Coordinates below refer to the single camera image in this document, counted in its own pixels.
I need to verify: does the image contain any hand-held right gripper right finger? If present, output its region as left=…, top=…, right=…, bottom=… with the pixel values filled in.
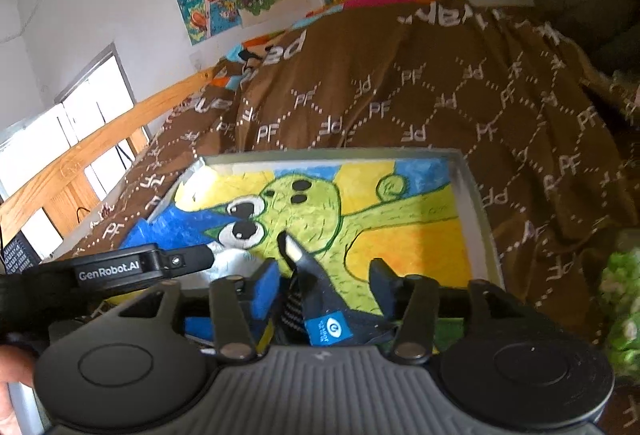
left=369, top=259, right=545, bottom=363

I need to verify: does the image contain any grey metal tray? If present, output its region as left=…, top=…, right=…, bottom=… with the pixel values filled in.
left=9, top=147, right=503, bottom=435

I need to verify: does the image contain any dark sock with blue label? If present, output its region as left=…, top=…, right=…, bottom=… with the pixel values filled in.
left=272, top=231, right=406, bottom=347

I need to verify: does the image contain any wooden bed rail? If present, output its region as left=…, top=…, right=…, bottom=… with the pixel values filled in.
left=0, top=65, right=221, bottom=246

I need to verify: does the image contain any green cartoon drawing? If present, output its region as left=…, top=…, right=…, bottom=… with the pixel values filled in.
left=120, top=157, right=473, bottom=321

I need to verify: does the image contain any person's left hand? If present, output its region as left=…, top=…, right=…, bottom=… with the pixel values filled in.
left=0, top=344, right=37, bottom=435

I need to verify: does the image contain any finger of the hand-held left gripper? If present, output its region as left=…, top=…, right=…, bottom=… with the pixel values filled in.
left=156, top=246, right=217, bottom=272

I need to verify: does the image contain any brown printed blanket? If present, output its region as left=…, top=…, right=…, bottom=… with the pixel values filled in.
left=47, top=0, right=640, bottom=435

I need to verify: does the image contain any jar of green candies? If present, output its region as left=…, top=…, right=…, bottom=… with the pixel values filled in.
left=597, top=245, right=640, bottom=381

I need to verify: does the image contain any black keyboard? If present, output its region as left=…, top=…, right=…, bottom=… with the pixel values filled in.
left=2, top=230, right=42, bottom=276

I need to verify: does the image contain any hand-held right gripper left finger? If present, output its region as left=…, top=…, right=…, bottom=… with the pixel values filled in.
left=102, top=259, right=282, bottom=360

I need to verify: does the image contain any window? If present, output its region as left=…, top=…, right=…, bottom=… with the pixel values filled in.
left=0, top=42, right=151, bottom=261

